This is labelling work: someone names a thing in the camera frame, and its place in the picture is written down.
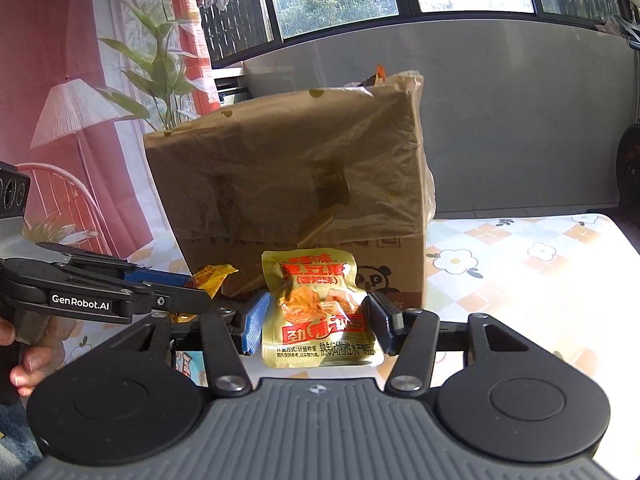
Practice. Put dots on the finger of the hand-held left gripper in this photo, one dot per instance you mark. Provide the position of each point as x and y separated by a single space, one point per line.
155 276
175 301

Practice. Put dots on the white red snack packet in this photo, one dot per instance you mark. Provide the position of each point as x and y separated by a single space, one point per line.
189 367

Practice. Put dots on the small yellow candy wrapper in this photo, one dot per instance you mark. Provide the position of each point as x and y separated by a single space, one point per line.
212 277

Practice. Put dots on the orange snack packet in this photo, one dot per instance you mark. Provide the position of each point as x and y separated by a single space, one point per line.
380 74

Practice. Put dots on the floral checked tablecloth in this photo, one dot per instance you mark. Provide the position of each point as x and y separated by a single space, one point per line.
525 285

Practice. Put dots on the printed backdrop cloth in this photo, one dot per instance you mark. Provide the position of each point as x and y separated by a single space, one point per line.
75 60

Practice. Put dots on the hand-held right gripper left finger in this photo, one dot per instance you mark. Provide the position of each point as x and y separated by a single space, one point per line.
256 322

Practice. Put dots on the clear plastic liner bag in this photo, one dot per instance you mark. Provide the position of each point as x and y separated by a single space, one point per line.
300 150

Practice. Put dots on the gold snack packet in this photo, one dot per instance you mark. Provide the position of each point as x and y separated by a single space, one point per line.
320 280

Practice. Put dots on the metal window grille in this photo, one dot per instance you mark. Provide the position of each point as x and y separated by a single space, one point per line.
235 5

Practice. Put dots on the person's left hand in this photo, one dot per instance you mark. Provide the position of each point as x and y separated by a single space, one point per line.
37 365

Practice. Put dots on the brown cardboard box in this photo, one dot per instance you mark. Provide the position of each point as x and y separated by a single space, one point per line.
280 175

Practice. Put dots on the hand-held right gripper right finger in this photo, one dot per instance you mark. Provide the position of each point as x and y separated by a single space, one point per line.
381 326

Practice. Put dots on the grey blue cloth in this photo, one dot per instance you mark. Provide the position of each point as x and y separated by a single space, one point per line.
17 445

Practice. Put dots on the beige rag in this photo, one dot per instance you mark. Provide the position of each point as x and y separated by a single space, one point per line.
611 25

